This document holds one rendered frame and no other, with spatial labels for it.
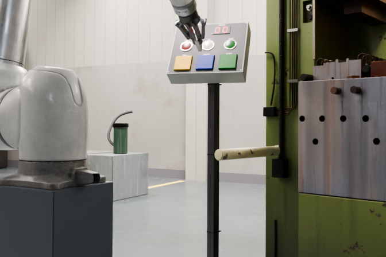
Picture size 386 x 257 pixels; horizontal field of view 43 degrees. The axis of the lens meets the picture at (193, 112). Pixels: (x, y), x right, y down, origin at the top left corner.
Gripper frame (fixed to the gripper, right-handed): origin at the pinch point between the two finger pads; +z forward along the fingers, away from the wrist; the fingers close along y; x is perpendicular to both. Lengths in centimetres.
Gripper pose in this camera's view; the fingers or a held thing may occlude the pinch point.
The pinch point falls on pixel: (198, 43)
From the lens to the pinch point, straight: 201.0
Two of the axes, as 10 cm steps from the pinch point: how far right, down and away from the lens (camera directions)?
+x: 1.5, -8.5, 5.0
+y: 9.6, 0.0, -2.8
